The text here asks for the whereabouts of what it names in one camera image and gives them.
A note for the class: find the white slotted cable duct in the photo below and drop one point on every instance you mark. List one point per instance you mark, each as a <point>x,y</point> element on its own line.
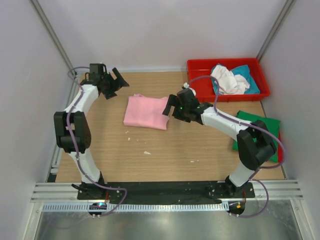
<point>95,207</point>

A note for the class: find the white crumpled t-shirt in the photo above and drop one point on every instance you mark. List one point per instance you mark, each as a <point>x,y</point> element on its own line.
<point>226,83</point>

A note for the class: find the green folded t-shirt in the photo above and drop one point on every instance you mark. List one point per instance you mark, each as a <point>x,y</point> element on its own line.
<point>273,126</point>

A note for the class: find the teal crumpled t-shirt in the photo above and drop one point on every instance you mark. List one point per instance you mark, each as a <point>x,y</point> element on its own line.
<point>245,72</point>

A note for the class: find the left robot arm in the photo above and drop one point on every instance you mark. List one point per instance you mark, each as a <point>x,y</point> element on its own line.
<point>72,130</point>

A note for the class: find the red plastic bin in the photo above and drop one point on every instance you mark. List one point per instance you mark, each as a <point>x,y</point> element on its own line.
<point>204,87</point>

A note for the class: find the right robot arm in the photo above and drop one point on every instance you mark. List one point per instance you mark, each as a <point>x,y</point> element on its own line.
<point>255,143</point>

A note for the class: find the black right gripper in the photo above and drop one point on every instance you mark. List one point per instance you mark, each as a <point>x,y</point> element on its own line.
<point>176,109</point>

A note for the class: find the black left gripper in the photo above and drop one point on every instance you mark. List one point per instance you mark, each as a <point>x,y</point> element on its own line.
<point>110,85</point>

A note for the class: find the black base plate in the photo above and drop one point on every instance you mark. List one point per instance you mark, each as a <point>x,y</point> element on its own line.
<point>166,193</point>

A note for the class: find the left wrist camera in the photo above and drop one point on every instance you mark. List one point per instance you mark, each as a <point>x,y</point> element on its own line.
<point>97,71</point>

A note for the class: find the pink t-shirt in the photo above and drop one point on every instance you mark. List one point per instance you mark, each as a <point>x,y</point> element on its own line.
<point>146,112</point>

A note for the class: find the aluminium frame rail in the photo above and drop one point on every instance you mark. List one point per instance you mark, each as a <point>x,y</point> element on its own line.
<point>63,191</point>

